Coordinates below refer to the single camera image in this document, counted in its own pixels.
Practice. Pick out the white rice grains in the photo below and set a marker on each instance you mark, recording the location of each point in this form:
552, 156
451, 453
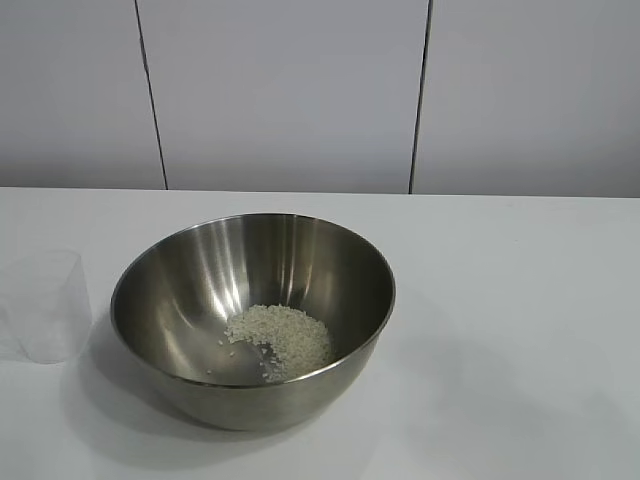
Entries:
295, 340

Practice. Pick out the stainless steel mixing bowl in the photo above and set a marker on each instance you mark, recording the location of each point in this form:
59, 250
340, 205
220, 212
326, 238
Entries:
200, 280

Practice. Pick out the clear plastic measuring cup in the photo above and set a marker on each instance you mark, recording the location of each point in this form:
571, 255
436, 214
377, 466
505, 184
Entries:
50, 310

